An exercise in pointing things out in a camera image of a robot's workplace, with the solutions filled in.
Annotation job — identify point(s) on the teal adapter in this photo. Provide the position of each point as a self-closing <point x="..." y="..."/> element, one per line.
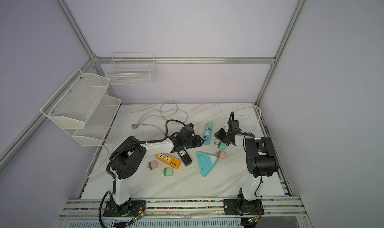
<point x="220" y="145"/>

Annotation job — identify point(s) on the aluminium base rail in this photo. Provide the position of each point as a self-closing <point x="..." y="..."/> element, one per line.
<point x="286" y="212"/>

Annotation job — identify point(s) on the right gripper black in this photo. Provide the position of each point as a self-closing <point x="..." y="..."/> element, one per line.
<point x="221" y="131"/>

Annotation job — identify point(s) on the black power strip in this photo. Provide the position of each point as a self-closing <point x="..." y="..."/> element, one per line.
<point x="186" y="159"/>

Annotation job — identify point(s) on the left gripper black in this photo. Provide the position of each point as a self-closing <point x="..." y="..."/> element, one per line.
<point x="197" y="138"/>

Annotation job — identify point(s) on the teal adapter strip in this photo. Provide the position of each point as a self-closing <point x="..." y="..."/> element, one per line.
<point x="210" y="125"/>

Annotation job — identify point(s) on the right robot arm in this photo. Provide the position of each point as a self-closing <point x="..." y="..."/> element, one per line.
<point x="261" y="163"/>

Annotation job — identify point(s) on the white wire basket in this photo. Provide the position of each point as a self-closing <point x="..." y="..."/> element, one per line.
<point x="129" y="68"/>

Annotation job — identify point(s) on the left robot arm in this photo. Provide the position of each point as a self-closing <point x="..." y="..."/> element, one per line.
<point x="127" y="158"/>

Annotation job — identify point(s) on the pink adapter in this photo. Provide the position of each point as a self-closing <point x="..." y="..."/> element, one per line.
<point x="221" y="155"/>
<point x="152" y="165"/>

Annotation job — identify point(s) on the aluminium frame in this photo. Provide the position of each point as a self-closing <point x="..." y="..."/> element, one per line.
<point x="14" y="150"/>

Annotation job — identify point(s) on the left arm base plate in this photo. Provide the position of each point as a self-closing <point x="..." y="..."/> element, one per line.
<point x="128" y="209"/>

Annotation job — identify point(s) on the blue power strip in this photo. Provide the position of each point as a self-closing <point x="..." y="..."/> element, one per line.
<point x="207" y="136"/>

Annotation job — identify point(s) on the white mesh two-tier shelf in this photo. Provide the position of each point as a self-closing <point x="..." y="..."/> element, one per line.
<point x="83" y="109"/>

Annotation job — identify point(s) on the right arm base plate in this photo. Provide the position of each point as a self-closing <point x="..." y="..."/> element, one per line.
<point x="243" y="207"/>

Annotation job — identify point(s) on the teal power strip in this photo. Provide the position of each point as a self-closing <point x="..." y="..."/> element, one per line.
<point x="206" y="162"/>

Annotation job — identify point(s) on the green adapter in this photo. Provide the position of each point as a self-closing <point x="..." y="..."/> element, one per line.
<point x="168" y="172"/>

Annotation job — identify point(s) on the orange power strip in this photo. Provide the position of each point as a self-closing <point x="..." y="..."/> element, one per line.
<point x="168" y="160"/>

